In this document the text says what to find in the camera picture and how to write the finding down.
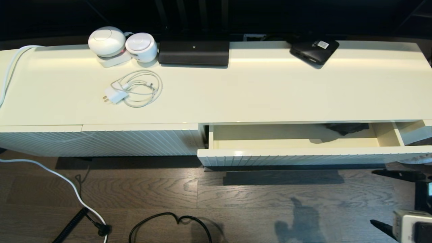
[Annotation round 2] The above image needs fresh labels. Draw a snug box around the black umbrella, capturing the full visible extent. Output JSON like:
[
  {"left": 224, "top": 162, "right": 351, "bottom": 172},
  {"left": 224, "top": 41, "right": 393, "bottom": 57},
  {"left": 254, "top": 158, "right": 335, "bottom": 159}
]
[{"left": 325, "top": 123, "right": 370, "bottom": 136}]

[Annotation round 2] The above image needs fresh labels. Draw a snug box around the white fluted front drawer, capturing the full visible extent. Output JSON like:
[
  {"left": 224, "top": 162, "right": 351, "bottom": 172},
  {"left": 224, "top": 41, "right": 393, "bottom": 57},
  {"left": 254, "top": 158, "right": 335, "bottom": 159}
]
[{"left": 197, "top": 122, "right": 432, "bottom": 167}]

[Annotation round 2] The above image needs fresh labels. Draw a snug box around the white long cabinet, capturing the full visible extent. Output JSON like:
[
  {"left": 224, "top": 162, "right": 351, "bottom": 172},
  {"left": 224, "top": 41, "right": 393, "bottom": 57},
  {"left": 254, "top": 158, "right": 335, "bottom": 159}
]
[{"left": 0, "top": 40, "right": 432, "bottom": 157}]

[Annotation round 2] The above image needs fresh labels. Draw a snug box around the grey slipper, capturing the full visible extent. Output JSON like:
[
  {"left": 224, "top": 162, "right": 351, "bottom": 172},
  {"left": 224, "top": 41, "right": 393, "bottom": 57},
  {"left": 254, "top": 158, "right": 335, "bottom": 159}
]
[{"left": 402, "top": 153, "right": 432, "bottom": 165}]

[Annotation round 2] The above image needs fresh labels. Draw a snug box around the black set-top box with sticker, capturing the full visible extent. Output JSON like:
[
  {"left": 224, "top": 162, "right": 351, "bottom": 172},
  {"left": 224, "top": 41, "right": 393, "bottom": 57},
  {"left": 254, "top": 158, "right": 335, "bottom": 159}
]
[{"left": 290, "top": 39, "right": 340, "bottom": 66}]

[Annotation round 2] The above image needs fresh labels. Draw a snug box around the black router antenna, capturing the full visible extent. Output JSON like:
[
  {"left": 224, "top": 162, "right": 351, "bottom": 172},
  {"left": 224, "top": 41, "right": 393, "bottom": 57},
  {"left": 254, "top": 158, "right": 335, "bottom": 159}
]
[
  {"left": 220, "top": 0, "right": 230, "bottom": 33},
  {"left": 175, "top": 0, "right": 187, "bottom": 33},
  {"left": 198, "top": 0, "right": 208, "bottom": 33},
  {"left": 155, "top": 0, "right": 169, "bottom": 33}
]

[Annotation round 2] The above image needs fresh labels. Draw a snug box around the black router box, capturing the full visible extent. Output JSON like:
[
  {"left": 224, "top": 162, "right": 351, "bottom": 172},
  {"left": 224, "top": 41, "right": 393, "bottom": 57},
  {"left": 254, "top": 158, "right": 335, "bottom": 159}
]
[{"left": 158, "top": 32, "right": 231, "bottom": 66}]

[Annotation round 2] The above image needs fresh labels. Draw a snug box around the white fluted cabinet front panel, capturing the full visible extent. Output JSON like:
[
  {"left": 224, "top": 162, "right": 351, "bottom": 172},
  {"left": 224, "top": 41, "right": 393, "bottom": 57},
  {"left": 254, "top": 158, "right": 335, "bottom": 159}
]
[
  {"left": 0, "top": 126, "right": 83, "bottom": 157},
  {"left": 82, "top": 124, "right": 207, "bottom": 157}
]

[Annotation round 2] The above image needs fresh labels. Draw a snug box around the small white round device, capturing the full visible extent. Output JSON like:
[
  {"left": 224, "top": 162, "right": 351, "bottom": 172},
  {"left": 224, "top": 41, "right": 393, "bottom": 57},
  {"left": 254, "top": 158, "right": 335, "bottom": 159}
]
[{"left": 125, "top": 32, "right": 158, "bottom": 63}]

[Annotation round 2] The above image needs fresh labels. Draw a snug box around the white charger plug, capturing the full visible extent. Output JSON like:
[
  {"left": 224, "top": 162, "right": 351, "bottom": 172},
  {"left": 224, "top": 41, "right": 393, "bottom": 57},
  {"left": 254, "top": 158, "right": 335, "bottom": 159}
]
[{"left": 102, "top": 86, "right": 129, "bottom": 105}]

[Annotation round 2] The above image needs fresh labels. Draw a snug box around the white flat device base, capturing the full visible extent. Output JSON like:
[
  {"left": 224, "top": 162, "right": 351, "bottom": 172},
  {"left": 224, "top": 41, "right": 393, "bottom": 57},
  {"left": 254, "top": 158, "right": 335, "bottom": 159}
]
[{"left": 97, "top": 51, "right": 132, "bottom": 68}]

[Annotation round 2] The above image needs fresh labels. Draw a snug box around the large white round device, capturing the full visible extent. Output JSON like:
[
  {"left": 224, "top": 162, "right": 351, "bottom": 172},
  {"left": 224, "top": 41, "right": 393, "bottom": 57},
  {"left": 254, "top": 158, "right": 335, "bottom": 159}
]
[{"left": 88, "top": 26, "right": 127, "bottom": 57}]

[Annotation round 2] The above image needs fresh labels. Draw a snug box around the black looped floor cable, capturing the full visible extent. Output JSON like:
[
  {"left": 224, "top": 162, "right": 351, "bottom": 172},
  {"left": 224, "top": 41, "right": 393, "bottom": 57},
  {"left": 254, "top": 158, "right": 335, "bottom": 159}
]
[{"left": 128, "top": 212, "right": 213, "bottom": 243}]

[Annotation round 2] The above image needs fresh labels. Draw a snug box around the white coiled charging cable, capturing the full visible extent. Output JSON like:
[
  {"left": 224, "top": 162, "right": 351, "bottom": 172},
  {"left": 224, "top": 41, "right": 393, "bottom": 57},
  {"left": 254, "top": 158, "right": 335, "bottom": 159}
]
[{"left": 111, "top": 70, "right": 163, "bottom": 108}]

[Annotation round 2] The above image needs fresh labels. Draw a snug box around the black plug with cord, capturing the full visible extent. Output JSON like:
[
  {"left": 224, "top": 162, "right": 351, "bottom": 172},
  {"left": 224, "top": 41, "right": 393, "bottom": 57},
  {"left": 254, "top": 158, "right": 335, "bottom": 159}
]
[{"left": 84, "top": 213, "right": 112, "bottom": 237}]

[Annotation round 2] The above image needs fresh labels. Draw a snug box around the black spiral cable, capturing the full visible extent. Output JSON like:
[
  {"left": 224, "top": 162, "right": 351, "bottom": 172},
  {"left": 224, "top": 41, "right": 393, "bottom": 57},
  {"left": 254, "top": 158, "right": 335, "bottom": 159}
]
[{"left": 52, "top": 208, "right": 89, "bottom": 243}]

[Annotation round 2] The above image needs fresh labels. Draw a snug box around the white floor cable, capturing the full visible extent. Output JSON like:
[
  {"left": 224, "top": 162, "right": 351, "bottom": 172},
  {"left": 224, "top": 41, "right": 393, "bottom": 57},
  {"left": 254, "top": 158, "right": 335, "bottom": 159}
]
[{"left": 0, "top": 158, "right": 109, "bottom": 243}]

